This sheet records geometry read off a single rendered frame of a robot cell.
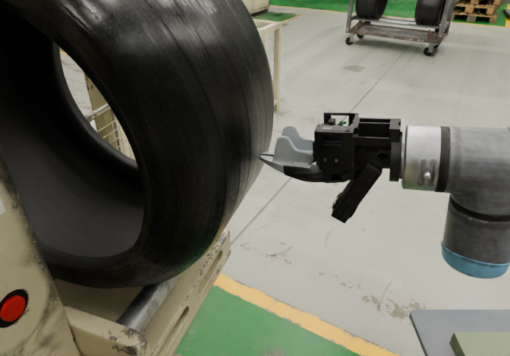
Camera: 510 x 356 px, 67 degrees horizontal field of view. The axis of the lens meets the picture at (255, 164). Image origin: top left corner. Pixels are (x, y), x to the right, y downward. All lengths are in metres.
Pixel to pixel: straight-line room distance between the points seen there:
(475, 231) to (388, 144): 0.16
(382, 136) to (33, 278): 0.50
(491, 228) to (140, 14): 0.50
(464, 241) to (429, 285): 1.50
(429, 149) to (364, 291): 1.49
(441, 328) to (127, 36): 0.99
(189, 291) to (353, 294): 1.27
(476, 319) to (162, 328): 0.81
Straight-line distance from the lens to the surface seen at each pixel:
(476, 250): 0.62
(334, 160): 0.56
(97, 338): 0.67
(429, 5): 5.76
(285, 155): 0.58
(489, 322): 1.22
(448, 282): 2.16
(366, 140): 0.55
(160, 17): 0.45
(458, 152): 0.54
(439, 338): 1.13
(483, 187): 0.56
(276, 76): 3.55
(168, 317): 0.76
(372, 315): 1.90
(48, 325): 0.64
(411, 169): 0.54
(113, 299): 0.89
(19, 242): 0.55
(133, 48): 0.44
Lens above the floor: 1.45
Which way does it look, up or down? 31 degrees down
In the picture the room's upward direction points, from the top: straight up
